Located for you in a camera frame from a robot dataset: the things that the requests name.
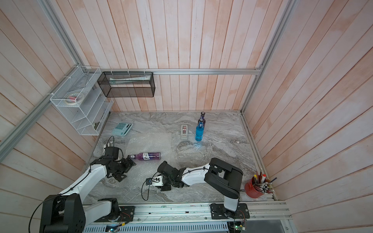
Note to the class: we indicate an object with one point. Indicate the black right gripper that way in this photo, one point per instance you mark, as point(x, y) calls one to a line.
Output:
point(164, 188)

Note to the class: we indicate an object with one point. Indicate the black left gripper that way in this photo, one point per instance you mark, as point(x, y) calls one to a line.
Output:
point(128, 165)

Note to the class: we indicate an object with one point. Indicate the clear bubble wrap sheet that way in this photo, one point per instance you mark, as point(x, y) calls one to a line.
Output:
point(145, 142)

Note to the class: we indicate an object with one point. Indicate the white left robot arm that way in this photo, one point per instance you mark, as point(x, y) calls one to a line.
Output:
point(65, 213)

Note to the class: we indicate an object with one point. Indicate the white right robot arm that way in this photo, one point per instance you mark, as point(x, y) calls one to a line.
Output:
point(223, 177)

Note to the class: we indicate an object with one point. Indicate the light blue desk calculator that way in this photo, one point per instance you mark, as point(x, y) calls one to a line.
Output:
point(122, 129)

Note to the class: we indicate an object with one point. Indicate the blue bottle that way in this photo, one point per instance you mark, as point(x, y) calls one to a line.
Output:
point(199, 131)

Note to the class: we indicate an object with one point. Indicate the dark purple bottle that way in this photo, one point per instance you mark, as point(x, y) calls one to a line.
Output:
point(202, 118)

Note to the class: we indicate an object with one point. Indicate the red pen cup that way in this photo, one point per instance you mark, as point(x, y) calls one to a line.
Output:
point(251, 191)

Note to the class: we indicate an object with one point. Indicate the tape roll on shelf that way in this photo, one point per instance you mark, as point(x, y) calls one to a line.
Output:
point(74, 98)

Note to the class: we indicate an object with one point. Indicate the pens in cup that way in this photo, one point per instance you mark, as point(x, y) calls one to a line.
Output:
point(262, 184)

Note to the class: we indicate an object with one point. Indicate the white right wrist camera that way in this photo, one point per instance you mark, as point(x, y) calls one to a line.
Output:
point(155, 181)

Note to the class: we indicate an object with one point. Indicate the white mesh wall shelf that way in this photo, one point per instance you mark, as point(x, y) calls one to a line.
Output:
point(87, 118)

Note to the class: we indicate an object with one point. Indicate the black mesh wall basket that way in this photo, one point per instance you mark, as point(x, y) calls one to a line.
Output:
point(127, 84)

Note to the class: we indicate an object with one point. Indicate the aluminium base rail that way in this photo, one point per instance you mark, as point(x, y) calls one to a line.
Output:
point(194, 218)

